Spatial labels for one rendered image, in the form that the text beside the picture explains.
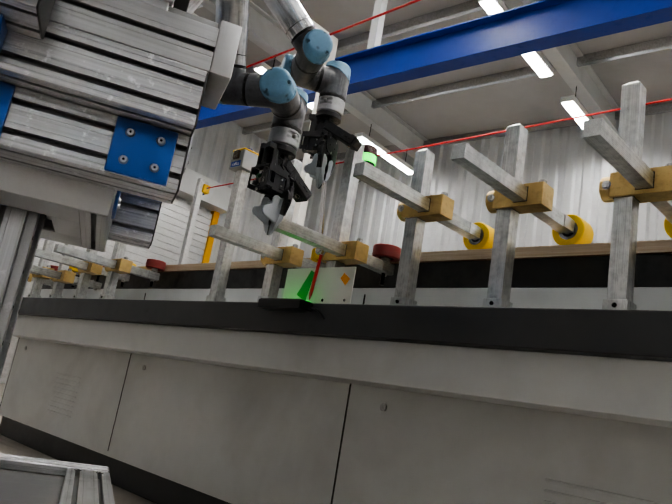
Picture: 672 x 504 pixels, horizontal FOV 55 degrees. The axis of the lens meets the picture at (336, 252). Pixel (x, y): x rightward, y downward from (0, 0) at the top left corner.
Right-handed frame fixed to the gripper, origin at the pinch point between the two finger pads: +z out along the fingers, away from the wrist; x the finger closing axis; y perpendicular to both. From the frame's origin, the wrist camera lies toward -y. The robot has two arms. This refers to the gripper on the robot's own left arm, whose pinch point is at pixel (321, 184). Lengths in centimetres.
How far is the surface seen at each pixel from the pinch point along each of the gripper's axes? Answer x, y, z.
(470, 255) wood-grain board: -14.5, -39.0, 12.6
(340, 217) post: -4.8, -5.0, 7.5
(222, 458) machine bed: -45, 40, 81
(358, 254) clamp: -2.3, -13.2, 17.9
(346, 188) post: -4.8, -5.1, -0.7
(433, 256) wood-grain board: -18.6, -28.1, 12.7
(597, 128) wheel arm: 46, -71, 5
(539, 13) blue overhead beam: -281, 1, -241
